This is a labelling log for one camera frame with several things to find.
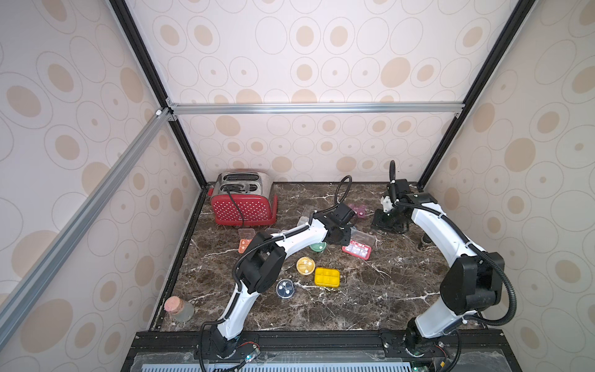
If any rear aluminium frame rail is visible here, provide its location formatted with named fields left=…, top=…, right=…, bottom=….
left=157, top=102, right=465, bottom=119

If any red rectangular pillbox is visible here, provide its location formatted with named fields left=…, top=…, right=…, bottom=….
left=342, top=231, right=376, bottom=260

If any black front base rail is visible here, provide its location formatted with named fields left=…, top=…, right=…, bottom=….
left=122, top=330, right=521, bottom=371

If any magenta pillbox rear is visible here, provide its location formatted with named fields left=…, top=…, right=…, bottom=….
left=350, top=204, right=368, bottom=219

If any left aluminium frame rail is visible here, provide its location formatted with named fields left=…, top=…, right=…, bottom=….
left=1, top=108, right=171, bottom=347

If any dark blue round pillbox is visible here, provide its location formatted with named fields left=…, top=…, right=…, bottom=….
left=276, top=279, right=295, bottom=299

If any yellow lidded rectangular pillbox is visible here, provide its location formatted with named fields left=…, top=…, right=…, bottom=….
left=314, top=268, right=341, bottom=288

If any small dark brown bottle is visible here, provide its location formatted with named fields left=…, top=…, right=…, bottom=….
left=418, top=233, right=433, bottom=250

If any black toaster power cord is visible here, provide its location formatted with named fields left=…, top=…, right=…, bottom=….
left=224, top=183, right=246, bottom=229

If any orange square pillbox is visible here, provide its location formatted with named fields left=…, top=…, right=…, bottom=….
left=238, top=229, right=256, bottom=254

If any white pillbox rear clear lid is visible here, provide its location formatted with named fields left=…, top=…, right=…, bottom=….
left=297, top=206, right=319, bottom=226

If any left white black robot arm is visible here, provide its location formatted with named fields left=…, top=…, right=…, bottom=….
left=203, top=195, right=356, bottom=359

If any yellow round pillbox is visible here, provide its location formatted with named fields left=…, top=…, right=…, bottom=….
left=296, top=257, right=316, bottom=276

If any pink capped clear bottle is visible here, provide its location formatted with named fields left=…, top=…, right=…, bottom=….
left=164, top=296, right=195, bottom=322

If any red and silver toaster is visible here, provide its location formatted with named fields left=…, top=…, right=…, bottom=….
left=209, top=170, right=278, bottom=228

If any aluminium frame rail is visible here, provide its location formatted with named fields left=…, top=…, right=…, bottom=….
left=1, top=108, right=171, bottom=347
left=157, top=102, right=465, bottom=119

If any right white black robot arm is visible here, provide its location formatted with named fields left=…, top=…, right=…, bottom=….
left=372, top=161, right=518, bottom=357

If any green round pillbox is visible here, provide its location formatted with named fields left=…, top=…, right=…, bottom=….
left=309, top=242, right=327, bottom=253

